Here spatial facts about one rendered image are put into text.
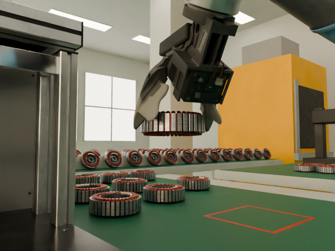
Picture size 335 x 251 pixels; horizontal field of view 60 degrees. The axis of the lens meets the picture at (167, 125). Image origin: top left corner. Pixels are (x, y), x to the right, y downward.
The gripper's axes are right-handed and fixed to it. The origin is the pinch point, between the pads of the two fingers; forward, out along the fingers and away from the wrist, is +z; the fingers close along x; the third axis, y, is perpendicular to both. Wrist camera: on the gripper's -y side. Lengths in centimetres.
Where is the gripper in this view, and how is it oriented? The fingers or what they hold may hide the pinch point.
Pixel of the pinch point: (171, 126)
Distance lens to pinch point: 50.7
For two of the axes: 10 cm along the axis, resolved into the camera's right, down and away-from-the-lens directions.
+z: -2.2, 8.4, 5.0
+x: 9.3, 0.3, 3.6
